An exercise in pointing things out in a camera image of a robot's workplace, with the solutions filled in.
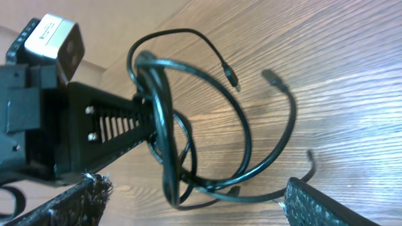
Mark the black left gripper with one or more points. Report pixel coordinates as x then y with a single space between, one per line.
101 126

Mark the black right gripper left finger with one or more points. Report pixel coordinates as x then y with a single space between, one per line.
82 204

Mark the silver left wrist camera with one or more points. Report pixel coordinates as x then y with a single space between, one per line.
56 41

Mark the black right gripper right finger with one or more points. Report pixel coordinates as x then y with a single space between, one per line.
305 205

